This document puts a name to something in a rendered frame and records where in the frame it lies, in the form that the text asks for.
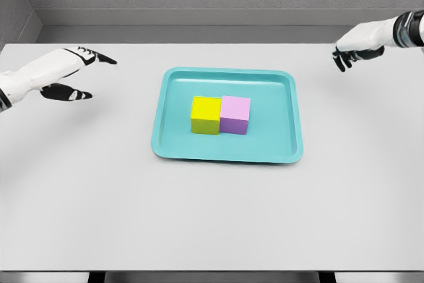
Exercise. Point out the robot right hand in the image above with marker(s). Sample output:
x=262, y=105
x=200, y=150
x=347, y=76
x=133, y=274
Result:
x=359, y=39

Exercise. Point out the yellow cube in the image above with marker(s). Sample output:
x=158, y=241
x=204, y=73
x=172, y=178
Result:
x=205, y=110

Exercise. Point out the teal rectangular tray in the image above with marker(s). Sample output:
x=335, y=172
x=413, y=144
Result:
x=228, y=144

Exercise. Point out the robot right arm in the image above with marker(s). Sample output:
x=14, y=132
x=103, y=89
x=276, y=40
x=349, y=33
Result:
x=402, y=29

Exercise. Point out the purple cube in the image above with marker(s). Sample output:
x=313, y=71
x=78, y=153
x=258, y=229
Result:
x=235, y=110

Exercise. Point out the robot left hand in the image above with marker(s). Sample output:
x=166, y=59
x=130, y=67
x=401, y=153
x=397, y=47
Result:
x=58, y=66

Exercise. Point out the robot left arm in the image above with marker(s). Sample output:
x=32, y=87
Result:
x=15, y=82

